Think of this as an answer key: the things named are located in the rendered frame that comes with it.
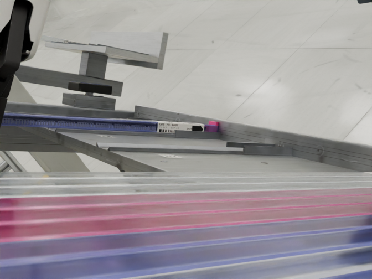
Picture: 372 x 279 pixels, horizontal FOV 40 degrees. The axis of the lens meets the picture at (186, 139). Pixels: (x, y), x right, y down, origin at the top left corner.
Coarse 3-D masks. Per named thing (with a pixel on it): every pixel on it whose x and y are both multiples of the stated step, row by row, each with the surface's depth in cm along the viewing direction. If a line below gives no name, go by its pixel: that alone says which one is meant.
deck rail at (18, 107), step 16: (32, 112) 66; (48, 112) 67; (64, 112) 68; (80, 112) 69; (96, 112) 71; (112, 112) 72; (128, 112) 73; (0, 128) 64; (16, 128) 65; (0, 144) 64; (16, 144) 65; (32, 144) 66; (48, 144) 67
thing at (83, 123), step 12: (12, 120) 45; (24, 120) 45; (36, 120) 46; (48, 120) 47; (60, 120) 47; (72, 120) 48; (84, 120) 49; (96, 120) 49; (108, 120) 50; (120, 120) 51; (132, 120) 52; (144, 120) 53
